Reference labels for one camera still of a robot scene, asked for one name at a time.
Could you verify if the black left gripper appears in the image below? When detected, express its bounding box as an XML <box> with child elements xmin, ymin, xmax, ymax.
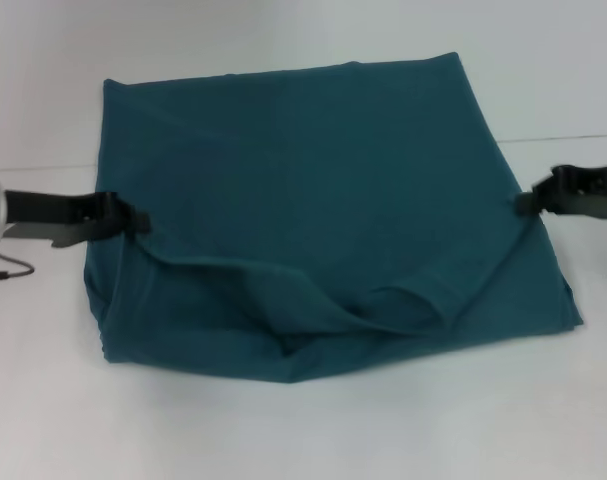
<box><xmin>2</xmin><ymin>189</ymin><xmax>152</xmax><ymax>249</ymax></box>

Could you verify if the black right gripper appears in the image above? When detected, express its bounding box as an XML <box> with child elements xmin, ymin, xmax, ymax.
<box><xmin>513</xmin><ymin>162</ymin><xmax>607</xmax><ymax>219</ymax></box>

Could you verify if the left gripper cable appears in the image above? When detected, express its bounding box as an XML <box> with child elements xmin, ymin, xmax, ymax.
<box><xmin>0</xmin><ymin>247</ymin><xmax>37</xmax><ymax>282</ymax></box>

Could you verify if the teal FREE print t-shirt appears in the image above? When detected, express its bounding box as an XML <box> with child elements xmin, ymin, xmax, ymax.
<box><xmin>82</xmin><ymin>49</ymin><xmax>584</xmax><ymax>386</ymax></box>

